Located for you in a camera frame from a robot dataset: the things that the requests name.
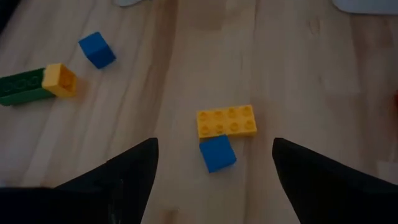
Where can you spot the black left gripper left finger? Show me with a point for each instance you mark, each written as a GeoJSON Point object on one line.
{"type": "Point", "coordinates": [77, 202]}

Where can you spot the long yellow block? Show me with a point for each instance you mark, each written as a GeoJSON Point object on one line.
{"type": "Point", "coordinates": [227, 121]}

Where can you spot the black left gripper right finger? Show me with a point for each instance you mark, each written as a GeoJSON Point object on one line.
{"type": "Point", "coordinates": [335, 196]}

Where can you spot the small blue block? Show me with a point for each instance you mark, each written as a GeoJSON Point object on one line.
{"type": "Point", "coordinates": [217, 154]}
{"type": "Point", "coordinates": [97, 51]}

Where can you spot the long dark green block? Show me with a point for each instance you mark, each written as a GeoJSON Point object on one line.
{"type": "Point", "coordinates": [21, 88]}

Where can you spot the small yellow block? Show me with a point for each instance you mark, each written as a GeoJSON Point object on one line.
{"type": "Point", "coordinates": [59, 81]}

